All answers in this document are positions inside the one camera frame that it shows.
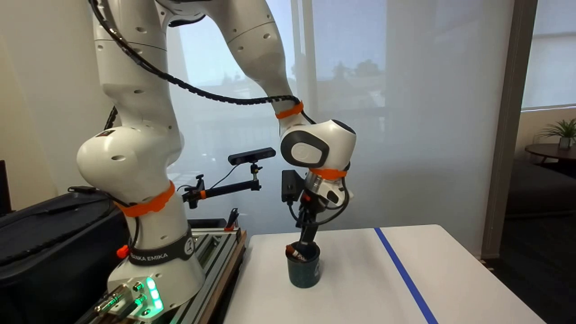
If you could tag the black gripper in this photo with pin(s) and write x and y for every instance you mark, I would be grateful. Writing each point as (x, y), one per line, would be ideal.
(309, 211)

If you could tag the orange marker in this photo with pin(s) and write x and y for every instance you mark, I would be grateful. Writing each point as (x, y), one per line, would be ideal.
(298, 254)

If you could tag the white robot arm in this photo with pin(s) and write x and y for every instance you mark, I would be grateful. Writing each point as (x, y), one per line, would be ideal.
(130, 161)

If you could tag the dark teal cup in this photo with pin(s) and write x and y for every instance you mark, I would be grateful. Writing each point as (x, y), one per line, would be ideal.
(303, 274)

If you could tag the blue tape line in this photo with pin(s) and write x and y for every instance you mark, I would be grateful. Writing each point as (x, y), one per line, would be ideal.
(406, 278)

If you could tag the dark round side table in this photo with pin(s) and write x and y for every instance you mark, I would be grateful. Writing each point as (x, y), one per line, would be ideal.
(553, 155)

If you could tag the black bag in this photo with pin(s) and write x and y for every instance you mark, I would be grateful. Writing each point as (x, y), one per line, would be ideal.
(57, 256)

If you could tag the potted plant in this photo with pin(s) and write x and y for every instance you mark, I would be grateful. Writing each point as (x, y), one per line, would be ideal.
(566, 132)

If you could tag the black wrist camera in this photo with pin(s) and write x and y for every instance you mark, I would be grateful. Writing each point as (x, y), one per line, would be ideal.
(291, 186)

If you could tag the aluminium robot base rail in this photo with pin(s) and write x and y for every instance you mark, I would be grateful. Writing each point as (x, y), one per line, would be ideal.
(208, 270)

